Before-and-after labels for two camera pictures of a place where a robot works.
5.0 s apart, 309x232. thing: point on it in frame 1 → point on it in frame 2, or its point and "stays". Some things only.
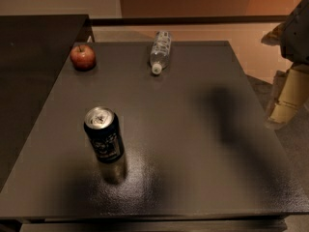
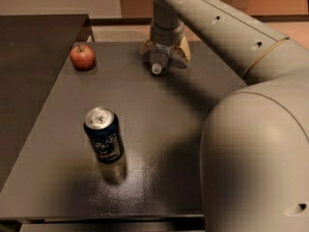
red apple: (83, 57) stays
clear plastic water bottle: (159, 51) stays
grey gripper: (296, 38) → (166, 35)
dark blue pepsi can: (102, 128) stays
